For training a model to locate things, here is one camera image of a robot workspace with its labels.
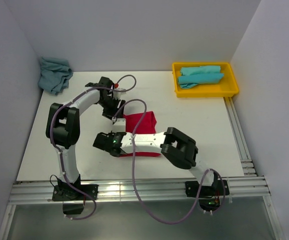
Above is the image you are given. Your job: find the rolled teal t-shirt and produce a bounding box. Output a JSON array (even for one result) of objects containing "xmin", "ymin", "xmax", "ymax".
[
  {"xmin": 180, "ymin": 65, "xmax": 221, "ymax": 76},
  {"xmin": 177, "ymin": 73, "xmax": 224, "ymax": 89}
]

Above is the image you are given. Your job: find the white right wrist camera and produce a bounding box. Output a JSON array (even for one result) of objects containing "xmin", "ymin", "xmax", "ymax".
[{"xmin": 111, "ymin": 117, "xmax": 127, "ymax": 133}]

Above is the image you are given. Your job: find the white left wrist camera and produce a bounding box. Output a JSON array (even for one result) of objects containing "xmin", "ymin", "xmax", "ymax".
[{"xmin": 112, "ymin": 83, "xmax": 127, "ymax": 99}]

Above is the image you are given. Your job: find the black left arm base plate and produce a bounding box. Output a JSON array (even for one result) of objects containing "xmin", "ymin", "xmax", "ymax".
[{"xmin": 51, "ymin": 184, "xmax": 99, "ymax": 202}]

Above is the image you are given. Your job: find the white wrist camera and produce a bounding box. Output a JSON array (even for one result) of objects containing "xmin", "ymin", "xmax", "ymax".
[
  {"xmin": 112, "ymin": 83, "xmax": 127, "ymax": 99},
  {"xmin": 111, "ymin": 117, "xmax": 127, "ymax": 133}
]

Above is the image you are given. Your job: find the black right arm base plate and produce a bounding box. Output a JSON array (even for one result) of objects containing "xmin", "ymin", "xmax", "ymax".
[{"xmin": 185, "ymin": 180, "xmax": 230, "ymax": 198}]

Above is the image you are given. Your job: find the crumpled grey-blue t-shirt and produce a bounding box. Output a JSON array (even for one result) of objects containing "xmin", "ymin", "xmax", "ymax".
[{"xmin": 38, "ymin": 57, "xmax": 73, "ymax": 96}]

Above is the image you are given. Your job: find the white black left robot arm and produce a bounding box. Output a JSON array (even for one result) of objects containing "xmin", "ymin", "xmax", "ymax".
[{"xmin": 45, "ymin": 77, "xmax": 127, "ymax": 200}]

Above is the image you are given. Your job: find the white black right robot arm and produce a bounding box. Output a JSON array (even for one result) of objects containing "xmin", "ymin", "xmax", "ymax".
[{"xmin": 93, "ymin": 127, "xmax": 219, "ymax": 195}]

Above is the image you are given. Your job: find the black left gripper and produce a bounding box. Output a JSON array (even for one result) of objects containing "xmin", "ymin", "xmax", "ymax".
[{"xmin": 97, "ymin": 96, "xmax": 126, "ymax": 121}]

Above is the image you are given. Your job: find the red t-shirt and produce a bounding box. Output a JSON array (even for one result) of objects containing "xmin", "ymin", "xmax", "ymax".
[{"xmin": 123, "ymin": 111, "xmax": 161, "ymax": 158}]

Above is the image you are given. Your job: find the aluminium mounting rail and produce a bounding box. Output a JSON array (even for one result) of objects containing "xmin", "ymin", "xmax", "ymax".
[{"xmin": 8, "ymin": 176, "xmax": 271, "ymax": 206}]

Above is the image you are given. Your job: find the yellow plastic bin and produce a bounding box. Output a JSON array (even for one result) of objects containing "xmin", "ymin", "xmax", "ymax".
[{"xmin": 172, "ymin": 62, "xmax": 240, "ymax": 98}]

